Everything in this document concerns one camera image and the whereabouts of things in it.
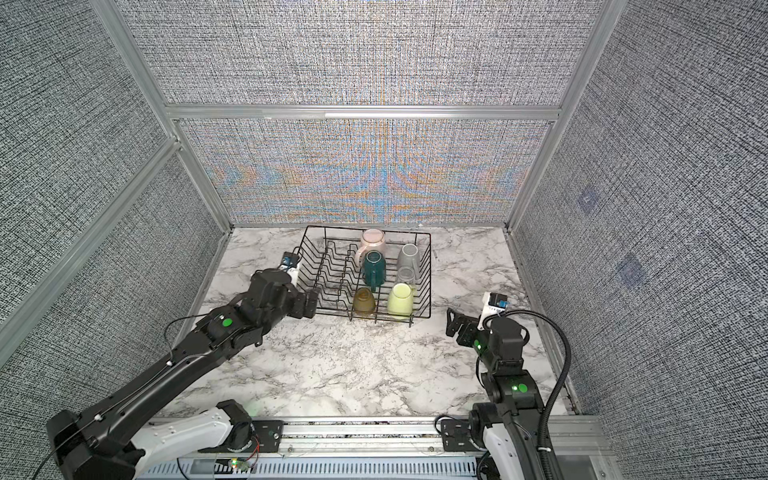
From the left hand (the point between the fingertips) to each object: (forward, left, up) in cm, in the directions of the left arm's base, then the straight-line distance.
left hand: (305, 287), depth 76 cm
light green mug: (+1, -25, -10) cm, 27 cm away
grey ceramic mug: (+17, -29, -10) cm, 35 cm away
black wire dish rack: (+19, -2, -15) cm, 25 cm away
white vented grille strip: (-36, -2, -23) cm, 43 cm away
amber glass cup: (+3, -15, -13) cm, 20 cm away
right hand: (-6, -41, -5) cm, 42 cm away
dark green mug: (+13, -18, -11) cm, 25 cm away
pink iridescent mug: (+23, -18, -8) cm, 30 cm away
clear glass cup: (+12, -28, -13) cm, 34 cm away
